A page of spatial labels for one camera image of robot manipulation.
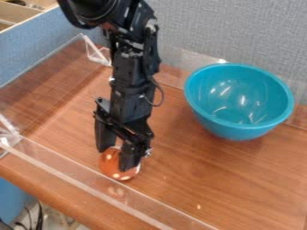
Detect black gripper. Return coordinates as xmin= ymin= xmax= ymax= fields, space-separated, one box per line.
xmin=94 ymin=80 xmax=157 ymax=172

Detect red white-stemmed toy mushroom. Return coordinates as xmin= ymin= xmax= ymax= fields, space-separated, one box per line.
xmin=99 ymin=146 xmax=141 ymax=181

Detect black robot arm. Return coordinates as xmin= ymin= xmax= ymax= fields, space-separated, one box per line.
xmin=57 ymin=0 xmax=161 ymax=172

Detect blue plastic bowl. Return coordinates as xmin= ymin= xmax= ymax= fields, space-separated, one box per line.
xmin=183 ymin=63 xmax=295 ymax=141

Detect clear acrylic front barrier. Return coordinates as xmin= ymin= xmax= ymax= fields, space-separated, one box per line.
xmin=0 ymin=133 xmax=218 ymax=230

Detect clear acrylic barrier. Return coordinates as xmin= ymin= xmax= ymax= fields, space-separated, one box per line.
xmin=83 ymin=35 xmax=307 ymax=130
xmin=0 ymin=133 xmax=218 ymax=230
xmin=0 ymin=34 xmax=101 ymax=138

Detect clear acrylic left barrier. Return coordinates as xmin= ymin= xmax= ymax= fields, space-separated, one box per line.
xmin=0 ymin=34 xmax=101 ymax=138

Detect clear acrylic back barrier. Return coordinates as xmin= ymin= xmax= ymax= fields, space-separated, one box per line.
xmin=83 ymin=35 xmax=307 ymax=130

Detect wooden shelf unit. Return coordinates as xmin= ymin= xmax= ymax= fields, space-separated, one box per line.
xmin=0 ymin=0 xmax=58 ymax=33

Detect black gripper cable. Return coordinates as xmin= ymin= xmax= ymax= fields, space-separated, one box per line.
xmin=143 ymin=78 xmax=166 ymax=108

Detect black cables below table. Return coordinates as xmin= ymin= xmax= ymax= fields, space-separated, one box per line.
xmin=0 ymin=200 xmax=46 ymax=230

